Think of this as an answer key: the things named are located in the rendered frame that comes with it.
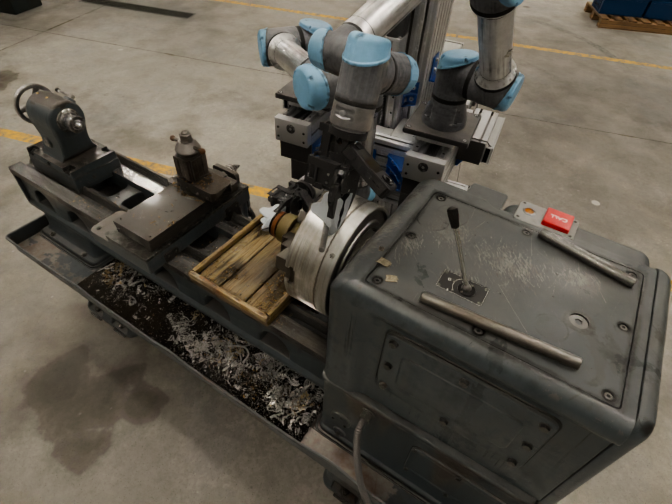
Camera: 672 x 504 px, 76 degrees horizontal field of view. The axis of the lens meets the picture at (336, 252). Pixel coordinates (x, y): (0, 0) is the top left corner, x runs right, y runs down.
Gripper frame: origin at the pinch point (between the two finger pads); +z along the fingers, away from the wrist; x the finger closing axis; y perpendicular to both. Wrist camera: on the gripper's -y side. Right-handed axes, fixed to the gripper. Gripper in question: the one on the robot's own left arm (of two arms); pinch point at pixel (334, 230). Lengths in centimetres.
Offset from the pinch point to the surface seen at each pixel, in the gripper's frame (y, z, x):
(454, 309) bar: -27.1, 3.6, 1.2
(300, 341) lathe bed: 7.8, 42.0, -12.7
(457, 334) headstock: -29.4, 6.7, 3.4
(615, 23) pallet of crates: -19, -112, -695
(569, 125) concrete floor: -26, 2, -391
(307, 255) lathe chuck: 7.9, 11.8, -5.9
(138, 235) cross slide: 66, 33, -7
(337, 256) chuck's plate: 1.0, 9.2, -7.0
